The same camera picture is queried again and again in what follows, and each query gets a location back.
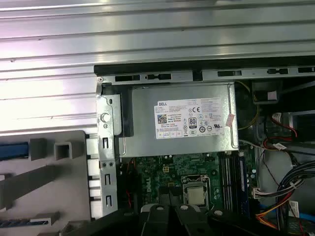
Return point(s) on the hard disk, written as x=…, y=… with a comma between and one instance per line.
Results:
x=14, y=150

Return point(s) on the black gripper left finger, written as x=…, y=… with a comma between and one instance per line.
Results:
x=157, y=221

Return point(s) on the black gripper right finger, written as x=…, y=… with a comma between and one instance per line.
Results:
x=189, y=221

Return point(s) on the silver CPU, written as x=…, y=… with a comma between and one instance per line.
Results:
x=195, y=195

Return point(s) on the green Dell motherboard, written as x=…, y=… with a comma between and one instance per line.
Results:
x=152, y=172

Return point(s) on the black open PC case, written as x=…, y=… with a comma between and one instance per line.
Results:
x=105, y=147

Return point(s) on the grey parts rack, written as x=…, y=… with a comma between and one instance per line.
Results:
x=76, y=179

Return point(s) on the CPU socket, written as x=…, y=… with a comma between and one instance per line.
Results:
x=195, y=182

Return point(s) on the grey Dell power supply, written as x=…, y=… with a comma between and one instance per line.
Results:
x=147, y=137

